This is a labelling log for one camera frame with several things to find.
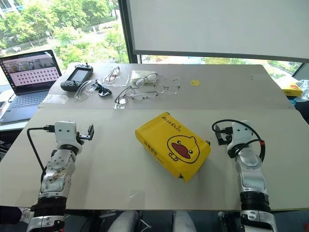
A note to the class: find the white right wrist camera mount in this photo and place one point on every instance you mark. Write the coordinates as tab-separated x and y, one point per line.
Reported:
240	131

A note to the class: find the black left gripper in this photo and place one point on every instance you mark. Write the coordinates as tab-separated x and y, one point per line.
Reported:
85	137

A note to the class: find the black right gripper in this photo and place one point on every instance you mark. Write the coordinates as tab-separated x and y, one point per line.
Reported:
227	138

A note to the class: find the white sneaker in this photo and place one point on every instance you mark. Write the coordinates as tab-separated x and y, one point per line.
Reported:
27	215

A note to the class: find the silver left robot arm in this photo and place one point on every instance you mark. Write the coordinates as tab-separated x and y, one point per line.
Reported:
56	169

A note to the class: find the black-tipped glasses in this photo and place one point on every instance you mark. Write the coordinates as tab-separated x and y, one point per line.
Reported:
104	91

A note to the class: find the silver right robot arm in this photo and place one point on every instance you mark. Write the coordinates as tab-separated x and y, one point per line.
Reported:
252	174

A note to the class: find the dark blue laptop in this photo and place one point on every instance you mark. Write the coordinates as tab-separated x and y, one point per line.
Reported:
26	82

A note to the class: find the clear framed glasses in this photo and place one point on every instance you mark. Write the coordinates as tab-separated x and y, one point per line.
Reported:
169	89

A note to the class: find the blue plastic bag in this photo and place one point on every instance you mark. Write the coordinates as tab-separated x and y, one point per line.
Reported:
292	101

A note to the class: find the black window pillar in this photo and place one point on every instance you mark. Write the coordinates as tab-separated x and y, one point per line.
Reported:
125	29

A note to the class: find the yellow duck cardboard box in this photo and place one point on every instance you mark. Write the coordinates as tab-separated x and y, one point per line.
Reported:
169	145

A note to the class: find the yellow round sticker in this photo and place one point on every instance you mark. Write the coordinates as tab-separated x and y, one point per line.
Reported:
195	82

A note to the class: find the small yellow cardboard box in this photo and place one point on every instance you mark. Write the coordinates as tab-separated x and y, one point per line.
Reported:
292	89

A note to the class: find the red framed glasses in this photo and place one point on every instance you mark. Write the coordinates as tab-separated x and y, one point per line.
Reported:
113	74

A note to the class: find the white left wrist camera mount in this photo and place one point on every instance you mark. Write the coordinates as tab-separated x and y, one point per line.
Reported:
64	131

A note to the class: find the dark frame glasses on cloth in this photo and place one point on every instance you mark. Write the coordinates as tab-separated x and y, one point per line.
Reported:
138	73

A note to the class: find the black handheld remote controller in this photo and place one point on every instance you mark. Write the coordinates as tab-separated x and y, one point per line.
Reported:
75	78

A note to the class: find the grey rounded robot leg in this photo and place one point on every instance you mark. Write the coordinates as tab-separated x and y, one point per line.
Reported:
184	222
126	222

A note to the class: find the silver framed glasses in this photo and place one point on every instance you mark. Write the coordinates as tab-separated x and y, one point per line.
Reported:
142	95

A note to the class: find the clear safety glasses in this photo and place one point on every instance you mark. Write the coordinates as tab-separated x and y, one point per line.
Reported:
120	82
83	93

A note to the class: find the thin black framed glasses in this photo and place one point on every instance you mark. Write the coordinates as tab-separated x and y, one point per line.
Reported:
123	97

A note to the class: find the thick black framed glasses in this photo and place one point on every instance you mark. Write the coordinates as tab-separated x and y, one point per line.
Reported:
144	79

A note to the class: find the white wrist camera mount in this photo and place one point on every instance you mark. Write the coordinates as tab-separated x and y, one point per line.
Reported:
64	131
240	131

